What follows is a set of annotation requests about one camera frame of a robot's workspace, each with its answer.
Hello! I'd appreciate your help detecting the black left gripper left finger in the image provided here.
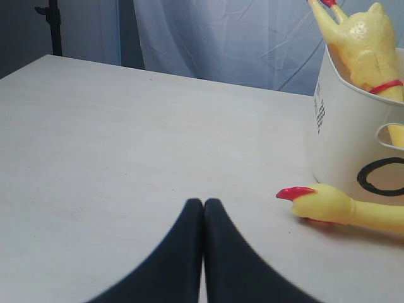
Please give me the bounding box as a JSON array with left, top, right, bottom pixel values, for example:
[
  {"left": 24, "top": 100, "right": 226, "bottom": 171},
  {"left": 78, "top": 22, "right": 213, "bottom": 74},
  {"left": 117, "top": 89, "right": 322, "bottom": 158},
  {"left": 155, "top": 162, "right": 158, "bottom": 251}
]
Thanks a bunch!
[{"left": 90, "top": 198, "right": 204, "bottom": 303}]

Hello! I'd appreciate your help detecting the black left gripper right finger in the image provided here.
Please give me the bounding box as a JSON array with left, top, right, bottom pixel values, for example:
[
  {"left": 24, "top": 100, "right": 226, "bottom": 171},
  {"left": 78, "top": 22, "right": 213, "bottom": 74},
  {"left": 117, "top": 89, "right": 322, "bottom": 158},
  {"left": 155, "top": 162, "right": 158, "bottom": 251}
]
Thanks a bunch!
[{"left": 205, "top": 198, "right": 318, "bottom": 303}]

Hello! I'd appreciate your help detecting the yellow rubber chicken with red band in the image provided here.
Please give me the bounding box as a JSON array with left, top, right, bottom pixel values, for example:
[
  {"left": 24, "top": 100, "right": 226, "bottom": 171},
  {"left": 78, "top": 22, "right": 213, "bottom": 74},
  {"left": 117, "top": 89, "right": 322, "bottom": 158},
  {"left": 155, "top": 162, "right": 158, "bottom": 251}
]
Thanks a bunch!
[{"left": 272, "top": 183, "right": 403, "bottom": 247}]

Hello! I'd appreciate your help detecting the white bin with O mark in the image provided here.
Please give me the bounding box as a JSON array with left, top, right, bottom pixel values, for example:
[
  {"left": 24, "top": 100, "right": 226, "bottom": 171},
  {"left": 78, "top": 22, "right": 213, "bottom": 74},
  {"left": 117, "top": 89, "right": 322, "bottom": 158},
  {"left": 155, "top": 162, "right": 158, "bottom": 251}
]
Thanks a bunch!
[{"left": 307, "top": 49, "right": 403, "bottom": 205}]

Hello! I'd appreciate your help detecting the black light stand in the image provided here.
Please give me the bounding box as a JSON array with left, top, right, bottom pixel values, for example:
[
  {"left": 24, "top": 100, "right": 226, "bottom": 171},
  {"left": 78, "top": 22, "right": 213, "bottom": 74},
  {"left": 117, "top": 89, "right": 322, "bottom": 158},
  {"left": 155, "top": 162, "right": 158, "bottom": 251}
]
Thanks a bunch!
[{"left": 34, "top": 0, "right": 62, "bottom": 56}]

